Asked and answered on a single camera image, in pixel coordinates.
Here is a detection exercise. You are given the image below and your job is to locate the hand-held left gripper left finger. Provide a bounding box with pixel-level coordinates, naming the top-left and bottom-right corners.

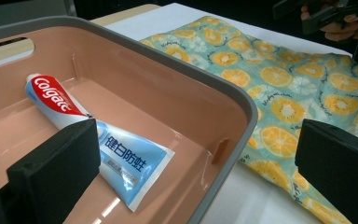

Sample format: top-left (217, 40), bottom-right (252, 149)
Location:
top-left (7, 118), bottom-right (102, 224)

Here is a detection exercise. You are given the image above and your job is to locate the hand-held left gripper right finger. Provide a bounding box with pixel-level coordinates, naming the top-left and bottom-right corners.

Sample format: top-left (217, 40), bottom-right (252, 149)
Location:
top-left (294, 119), bottom-right (358, 224)

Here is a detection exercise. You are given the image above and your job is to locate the toothpaste tube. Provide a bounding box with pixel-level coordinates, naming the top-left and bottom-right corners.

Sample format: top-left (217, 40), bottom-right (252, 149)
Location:
top-left (24, 73), bottom-right (175, 213)

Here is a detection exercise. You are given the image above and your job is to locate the orange slice print cloth bag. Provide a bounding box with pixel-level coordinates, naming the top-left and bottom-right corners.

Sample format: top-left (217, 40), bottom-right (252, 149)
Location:
top-left (139, 15), bottom-right (358, 224)

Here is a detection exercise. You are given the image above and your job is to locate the pink basin with grey rim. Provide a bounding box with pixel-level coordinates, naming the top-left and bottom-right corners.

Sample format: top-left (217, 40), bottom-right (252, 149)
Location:
top-left (0, 16), bottom-right (259, 224)

